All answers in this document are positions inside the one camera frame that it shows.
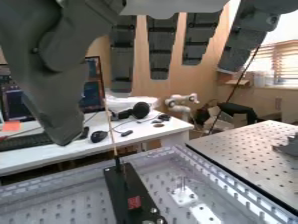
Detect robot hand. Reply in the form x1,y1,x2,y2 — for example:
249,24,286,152
0,0,298,147

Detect computer monitor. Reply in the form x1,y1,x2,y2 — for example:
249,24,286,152
0,55,106,122

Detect black headphones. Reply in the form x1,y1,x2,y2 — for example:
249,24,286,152
110,101,151,121

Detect black mouse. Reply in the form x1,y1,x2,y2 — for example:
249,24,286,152
89,130,109,144

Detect thin stick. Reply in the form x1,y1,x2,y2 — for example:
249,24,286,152
102,98,123,173

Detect black keyboard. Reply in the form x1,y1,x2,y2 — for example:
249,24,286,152
0,132,57,153

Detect white desk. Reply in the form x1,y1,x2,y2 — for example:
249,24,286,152
0,107,195,178

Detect small white jointed device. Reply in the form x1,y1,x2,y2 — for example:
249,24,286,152
163,93,201,114

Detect clear box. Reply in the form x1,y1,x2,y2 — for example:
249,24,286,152
0,143,298,224

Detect black plate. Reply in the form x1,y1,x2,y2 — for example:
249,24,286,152
102,162,169,224

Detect small white square plate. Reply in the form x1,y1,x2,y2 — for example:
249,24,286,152
170,176,199,207

